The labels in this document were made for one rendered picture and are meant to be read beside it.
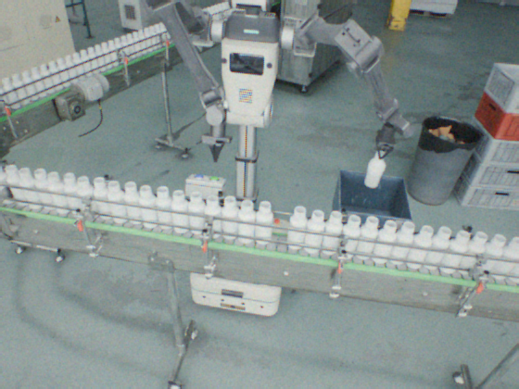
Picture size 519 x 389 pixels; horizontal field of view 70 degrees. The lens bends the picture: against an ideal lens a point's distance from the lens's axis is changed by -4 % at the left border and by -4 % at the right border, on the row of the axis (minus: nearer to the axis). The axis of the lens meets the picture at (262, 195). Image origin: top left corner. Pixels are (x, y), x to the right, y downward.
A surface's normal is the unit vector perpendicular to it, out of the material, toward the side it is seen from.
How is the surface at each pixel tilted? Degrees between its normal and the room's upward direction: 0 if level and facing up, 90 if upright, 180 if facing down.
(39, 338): 0
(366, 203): 90
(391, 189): 90
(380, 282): 90
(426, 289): 90
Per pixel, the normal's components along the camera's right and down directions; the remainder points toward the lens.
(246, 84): -0.16, 0.62
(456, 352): 0.05, -0.78
